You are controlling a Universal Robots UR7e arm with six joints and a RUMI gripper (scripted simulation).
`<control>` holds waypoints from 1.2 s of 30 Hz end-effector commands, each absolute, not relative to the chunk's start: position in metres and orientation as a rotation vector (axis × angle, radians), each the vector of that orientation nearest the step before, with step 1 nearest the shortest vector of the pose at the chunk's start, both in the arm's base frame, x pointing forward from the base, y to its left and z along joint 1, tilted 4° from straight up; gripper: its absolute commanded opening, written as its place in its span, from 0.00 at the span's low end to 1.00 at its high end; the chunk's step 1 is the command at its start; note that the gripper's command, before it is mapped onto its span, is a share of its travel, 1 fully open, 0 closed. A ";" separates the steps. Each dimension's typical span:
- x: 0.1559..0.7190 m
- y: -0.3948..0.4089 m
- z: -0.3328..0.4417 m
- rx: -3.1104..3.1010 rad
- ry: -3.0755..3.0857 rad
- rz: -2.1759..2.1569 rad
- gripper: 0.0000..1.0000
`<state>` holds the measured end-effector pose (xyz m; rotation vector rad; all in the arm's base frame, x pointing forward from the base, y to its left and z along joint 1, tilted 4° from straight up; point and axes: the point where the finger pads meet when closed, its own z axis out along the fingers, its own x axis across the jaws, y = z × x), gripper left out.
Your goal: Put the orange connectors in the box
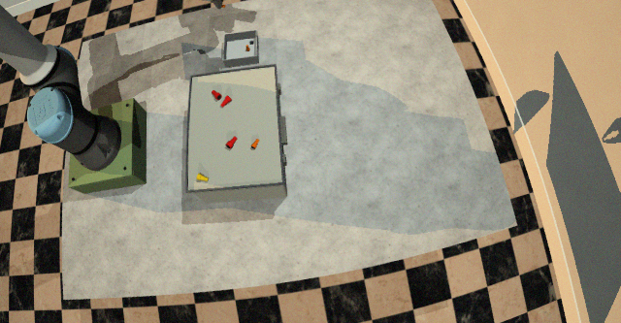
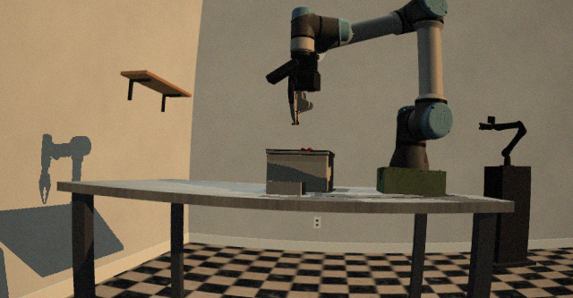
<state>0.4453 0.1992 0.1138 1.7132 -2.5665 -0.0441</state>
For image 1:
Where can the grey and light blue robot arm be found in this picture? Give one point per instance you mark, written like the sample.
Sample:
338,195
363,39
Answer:
58,119

